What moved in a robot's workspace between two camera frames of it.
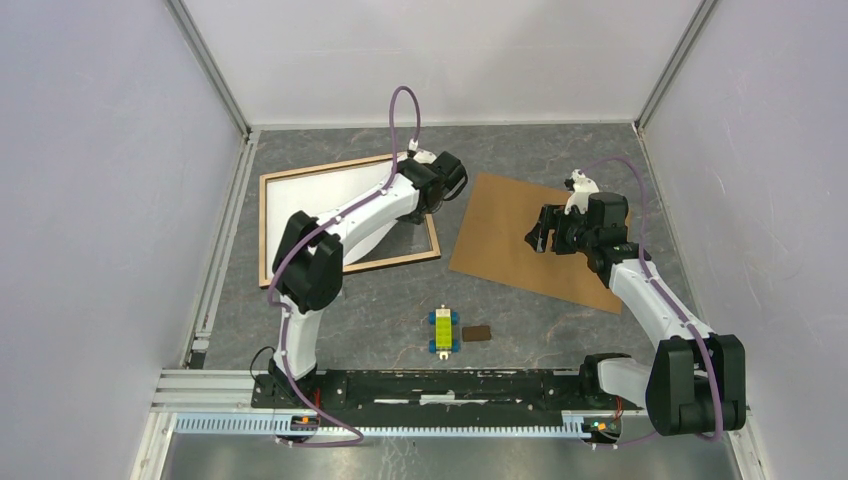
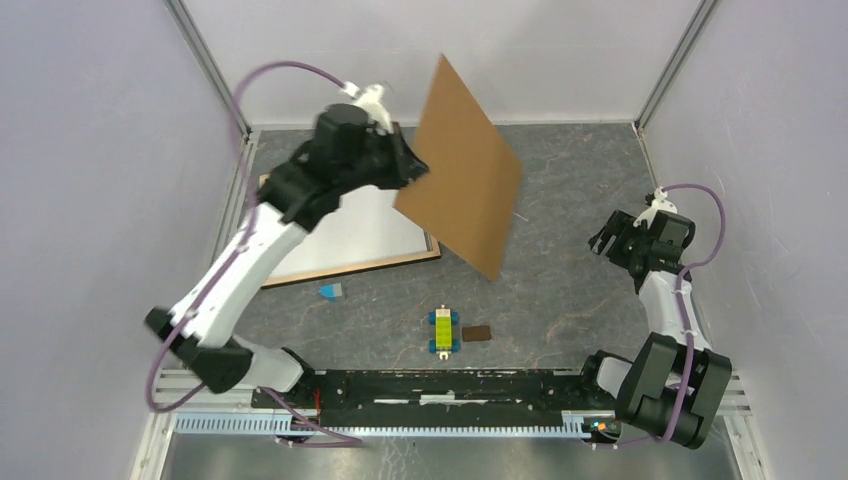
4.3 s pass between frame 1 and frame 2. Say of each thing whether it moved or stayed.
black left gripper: moved
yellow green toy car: stayed
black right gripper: moved
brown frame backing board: moved
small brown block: stayed
